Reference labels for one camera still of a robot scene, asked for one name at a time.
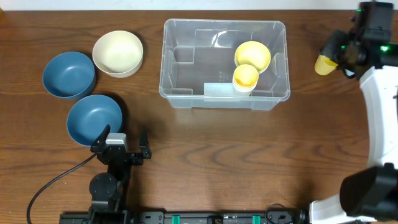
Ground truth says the yellow cup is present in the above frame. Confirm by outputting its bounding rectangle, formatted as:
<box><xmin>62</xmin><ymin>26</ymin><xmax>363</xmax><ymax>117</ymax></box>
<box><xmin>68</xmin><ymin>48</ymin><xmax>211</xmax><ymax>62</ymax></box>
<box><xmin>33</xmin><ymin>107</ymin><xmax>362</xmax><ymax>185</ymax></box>
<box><xmin>314</xmin><ymin>55</ymin><xmax>338</xmax><ymax>75</ymax></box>
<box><xmin>232</xmin><ymin>64</ymin><xmax>259</xmax><ymax>86</ymax></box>

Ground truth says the yellow small bowl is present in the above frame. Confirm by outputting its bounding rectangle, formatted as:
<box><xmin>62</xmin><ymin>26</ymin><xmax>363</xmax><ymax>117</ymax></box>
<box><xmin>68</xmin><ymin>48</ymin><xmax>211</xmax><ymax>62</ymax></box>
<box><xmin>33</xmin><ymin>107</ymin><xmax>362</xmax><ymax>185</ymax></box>
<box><xmin>234</xmin><ymin>41</ymin><xmax>271</xmax><ymax>73</ymax></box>

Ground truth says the clear plastic storage container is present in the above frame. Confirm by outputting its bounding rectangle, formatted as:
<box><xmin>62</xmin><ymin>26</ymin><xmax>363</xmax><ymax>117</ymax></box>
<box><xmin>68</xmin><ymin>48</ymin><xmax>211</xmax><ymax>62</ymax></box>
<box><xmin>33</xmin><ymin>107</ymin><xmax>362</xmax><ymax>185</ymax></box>
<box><xmin>159</xmin><ymin>19</ymin><xmax>290</xmax><ymax>111</ymax></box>

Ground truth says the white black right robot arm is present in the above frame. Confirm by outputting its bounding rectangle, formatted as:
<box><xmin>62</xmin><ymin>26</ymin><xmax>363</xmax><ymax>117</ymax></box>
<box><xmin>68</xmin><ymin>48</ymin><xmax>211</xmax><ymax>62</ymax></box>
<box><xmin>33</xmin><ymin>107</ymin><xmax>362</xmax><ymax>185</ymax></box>
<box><xmin>309</xmin><ymin>29</ymin><xmax>397</xmax><ymax>223</ymax></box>

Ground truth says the dark blue bowl front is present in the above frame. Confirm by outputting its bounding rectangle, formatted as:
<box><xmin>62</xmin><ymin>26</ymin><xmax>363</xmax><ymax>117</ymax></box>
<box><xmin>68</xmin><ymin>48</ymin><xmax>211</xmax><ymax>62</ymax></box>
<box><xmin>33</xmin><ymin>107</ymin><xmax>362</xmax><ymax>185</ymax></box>
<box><xmin>67</xmin><ymin>95</ymin><xmax>123</xmax><ymax>146</ymax></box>

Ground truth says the dark blue bowl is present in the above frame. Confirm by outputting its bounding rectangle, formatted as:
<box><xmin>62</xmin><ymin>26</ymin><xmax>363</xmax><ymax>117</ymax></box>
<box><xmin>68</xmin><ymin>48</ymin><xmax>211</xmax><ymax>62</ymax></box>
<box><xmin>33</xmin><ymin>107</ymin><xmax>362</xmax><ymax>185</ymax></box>
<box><xmin>67</xmin><ymin>95</ymin><xmax>123</xmax><ymax>146</ymax></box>
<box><xmin>42</xmin><ymin>52</ymin><xmax>96</xmax><ymax>100</ymax></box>

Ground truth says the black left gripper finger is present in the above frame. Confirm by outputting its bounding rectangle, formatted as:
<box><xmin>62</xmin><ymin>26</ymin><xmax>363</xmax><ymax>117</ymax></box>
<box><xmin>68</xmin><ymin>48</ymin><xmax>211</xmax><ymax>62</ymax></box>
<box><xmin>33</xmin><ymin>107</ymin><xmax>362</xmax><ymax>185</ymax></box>
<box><xmin>91</xmin><ymin>124</ymin><xmax>111</xmax><ymax>147</ymax></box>
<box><xmin>139</xmin><ymin>128</ymin><xmax>149</xmax><ymax>153</ymax></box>

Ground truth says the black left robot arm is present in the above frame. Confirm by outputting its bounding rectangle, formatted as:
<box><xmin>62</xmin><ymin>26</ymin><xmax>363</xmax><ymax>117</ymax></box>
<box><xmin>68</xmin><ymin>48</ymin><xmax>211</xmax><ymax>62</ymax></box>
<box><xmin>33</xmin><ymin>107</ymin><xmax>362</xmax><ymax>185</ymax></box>
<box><xmin>85</xmin><ymin>125</ymin><xmax>152</xmax><ymax>224</ymax></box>

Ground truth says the cream white plastic cup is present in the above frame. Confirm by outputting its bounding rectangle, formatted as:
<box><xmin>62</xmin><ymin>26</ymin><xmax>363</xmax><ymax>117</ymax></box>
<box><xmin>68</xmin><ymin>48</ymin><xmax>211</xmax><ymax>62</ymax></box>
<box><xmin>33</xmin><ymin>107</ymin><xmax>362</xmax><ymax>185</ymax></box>
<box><xmin>233</xmin><ymin>82</ymin><xmax>256</xmax><ymax>96</ymax></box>

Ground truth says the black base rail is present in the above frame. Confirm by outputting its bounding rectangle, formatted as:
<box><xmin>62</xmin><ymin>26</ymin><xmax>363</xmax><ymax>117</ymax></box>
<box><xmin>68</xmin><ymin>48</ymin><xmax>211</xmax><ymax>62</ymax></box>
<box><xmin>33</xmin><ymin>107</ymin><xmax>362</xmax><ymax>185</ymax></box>
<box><xmin>59</xmin><ymin>208</ymin><xmax>310</xmax><ymax>224</ymax></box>

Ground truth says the cream large bowl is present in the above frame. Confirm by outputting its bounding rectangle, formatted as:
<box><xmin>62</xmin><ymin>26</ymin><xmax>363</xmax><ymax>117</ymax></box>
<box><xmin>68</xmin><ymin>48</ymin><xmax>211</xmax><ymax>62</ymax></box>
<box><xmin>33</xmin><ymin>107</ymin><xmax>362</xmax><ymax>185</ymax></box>
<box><xmin>92</xmin><ymin>30</ymin><xmax>144</xmax><ymax>78</ymax></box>

